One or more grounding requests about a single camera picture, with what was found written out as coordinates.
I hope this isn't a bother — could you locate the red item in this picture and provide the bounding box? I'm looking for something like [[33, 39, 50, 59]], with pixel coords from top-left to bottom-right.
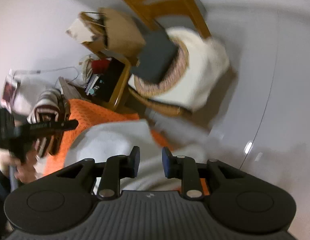
[[92, 59, 112, 73]]

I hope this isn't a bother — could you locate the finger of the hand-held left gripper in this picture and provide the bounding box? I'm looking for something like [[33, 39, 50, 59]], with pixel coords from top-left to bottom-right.
[[16, 119, 79, 140]]

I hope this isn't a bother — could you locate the white turtleneck sweater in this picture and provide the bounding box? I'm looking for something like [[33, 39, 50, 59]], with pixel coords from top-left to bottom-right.
[[65, 119, 213, 198]]

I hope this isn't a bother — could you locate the orange patterned mat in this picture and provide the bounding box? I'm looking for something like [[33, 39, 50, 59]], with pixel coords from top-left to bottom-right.
[[42, 99, 210, 197]]

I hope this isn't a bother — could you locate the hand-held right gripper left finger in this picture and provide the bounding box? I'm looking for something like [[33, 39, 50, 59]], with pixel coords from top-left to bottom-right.
[[56, 145, 141, 200]]

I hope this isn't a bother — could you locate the wooden chair with paper bag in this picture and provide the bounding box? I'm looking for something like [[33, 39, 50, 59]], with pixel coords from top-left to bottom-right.
[[87, 54, 132, 112]]

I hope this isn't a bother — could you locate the white cushion with pink trim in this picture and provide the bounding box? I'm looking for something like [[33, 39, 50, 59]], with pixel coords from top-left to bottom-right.
[[129, 27, 230, 113]]

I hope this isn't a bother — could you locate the wooden chair with cushion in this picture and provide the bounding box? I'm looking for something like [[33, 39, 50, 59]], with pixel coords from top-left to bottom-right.
[[106, 0, 238, 120]]

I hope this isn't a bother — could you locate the dark grey box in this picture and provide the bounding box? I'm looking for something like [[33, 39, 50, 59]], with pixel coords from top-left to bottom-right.
[[132, 30, 178, 83]]

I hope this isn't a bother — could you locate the brown patterned folded garment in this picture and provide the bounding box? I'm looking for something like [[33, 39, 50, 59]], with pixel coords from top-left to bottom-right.
[[48, 97, 71, 155]]

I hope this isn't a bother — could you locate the striped folded sweater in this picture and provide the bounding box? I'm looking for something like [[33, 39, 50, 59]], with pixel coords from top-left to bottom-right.
[[27, 87, 63, 157]]

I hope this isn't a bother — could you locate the person's left hand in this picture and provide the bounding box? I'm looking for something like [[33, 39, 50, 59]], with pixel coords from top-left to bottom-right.
[[12, 152, 40, 184]]

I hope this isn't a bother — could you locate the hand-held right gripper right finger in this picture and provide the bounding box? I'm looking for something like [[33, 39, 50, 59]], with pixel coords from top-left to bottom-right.
[[162, 146, 246, 200]]

